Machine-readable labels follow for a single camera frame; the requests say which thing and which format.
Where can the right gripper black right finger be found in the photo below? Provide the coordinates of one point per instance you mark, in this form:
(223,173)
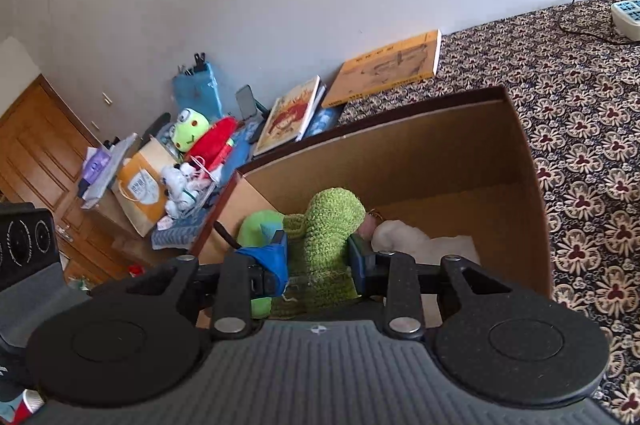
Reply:
(369,269)

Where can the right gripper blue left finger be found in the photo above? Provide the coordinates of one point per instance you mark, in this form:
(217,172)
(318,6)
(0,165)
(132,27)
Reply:
(273,258)

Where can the green plush toy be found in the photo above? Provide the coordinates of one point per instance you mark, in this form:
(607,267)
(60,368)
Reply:
(257,230)

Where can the white plush toy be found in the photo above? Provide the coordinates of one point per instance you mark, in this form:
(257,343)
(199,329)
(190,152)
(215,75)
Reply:
(397,236)

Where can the green knitted hat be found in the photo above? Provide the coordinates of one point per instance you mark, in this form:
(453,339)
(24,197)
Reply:
(318,275)

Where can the pink teddy bear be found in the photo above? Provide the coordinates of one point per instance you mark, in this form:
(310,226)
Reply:
(371,221)

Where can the white dog plush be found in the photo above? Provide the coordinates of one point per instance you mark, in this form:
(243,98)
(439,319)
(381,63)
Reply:
(183,186)

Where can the red plush toy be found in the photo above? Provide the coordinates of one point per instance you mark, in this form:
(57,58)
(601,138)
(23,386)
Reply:
(214,147)

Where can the red cartoon cover book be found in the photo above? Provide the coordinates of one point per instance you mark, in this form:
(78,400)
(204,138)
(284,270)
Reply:
(290,116)

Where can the brown cardboard box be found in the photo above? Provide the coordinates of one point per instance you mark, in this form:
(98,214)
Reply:
(453,165)

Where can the small standing mirror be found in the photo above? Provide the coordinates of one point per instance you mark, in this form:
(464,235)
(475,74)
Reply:
(248,105)

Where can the orange paper bag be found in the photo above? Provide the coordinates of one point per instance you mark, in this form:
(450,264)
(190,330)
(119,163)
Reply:
(139,188)

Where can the green frog plush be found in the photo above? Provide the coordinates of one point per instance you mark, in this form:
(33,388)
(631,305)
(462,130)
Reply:
(191,125)

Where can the blue pencil bag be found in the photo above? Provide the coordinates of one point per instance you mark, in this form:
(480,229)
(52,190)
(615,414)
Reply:
(196,88)

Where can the purple tissue pack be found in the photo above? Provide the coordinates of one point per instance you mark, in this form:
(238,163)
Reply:
(95,163)

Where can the yellow book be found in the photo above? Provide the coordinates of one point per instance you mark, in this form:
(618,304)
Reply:
(413,59)

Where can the wooden door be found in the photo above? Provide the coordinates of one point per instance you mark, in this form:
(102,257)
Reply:
(43,146)

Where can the white power strip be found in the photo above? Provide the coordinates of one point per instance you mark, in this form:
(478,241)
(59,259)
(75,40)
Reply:
(626,18)

